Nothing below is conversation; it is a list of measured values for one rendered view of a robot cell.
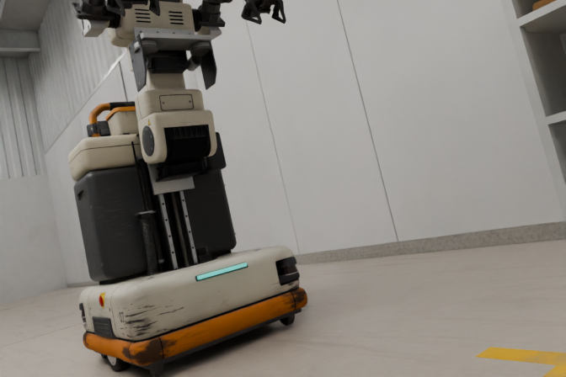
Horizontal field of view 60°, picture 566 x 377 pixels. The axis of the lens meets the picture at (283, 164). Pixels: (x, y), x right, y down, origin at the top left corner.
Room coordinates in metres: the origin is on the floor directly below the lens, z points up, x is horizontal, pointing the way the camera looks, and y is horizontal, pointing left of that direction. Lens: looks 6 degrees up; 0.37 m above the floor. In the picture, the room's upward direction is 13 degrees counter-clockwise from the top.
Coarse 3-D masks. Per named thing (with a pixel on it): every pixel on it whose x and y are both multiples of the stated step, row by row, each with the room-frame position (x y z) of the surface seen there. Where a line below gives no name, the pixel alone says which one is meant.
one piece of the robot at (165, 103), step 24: (120, 24) 1.59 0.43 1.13; (144, 24) 1.63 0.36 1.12; (168, 24) 1.68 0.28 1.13; (192, 24) 1.73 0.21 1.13; (144, 96) 1.61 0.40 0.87; (168, 96) 1.65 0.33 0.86; (192, 96) 1.70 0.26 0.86; (144, 120) 1.63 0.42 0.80; (168, 120) 1.60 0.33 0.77; (192, 120) 1.65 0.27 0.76; (144, 144) 1.66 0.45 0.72; (216, 144) 1.71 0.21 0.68
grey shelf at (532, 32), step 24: (504, 0) 1.80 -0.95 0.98; (528, 0) 1.94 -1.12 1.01; (528, 24) 1.79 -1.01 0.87; (552, 24) 1.86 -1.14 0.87; (528, 48) 1.80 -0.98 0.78; (552, 48) 1.99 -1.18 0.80; (528, 72) 1.79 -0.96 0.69; (552, 72) 1.95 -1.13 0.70; (528, 96) 1.81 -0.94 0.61; (552, 96) 1.91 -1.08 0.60; (552, 120) 1.77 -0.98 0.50; (552, 144) 1.79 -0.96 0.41; (552, 168) 1.81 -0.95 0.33
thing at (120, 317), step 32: (224, 256) 1.92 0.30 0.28; (256, 256) 1.70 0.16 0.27; (288, 256) 1.76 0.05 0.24; (96, 288) 1.80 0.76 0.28; (128, 288) 1.47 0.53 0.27; (160, 288) 1.48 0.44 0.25; (192, 288) 1.54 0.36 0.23; (224, 288) 1.60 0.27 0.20; (256, 288) 1.67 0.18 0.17; (288, 288) 1.75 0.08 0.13; (96, 320) 1.72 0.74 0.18; (128, 320) 1.45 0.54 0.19; (160, 320) 1.47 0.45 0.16; (192, 320) 1.53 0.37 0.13; (224, 320) 1.58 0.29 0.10; (256, 320) 1.65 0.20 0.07; (96, 352) 1.91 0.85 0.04; (128, 352) 1.47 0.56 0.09; (160, 352) 1.45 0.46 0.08; (192, 352) 1.54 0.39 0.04
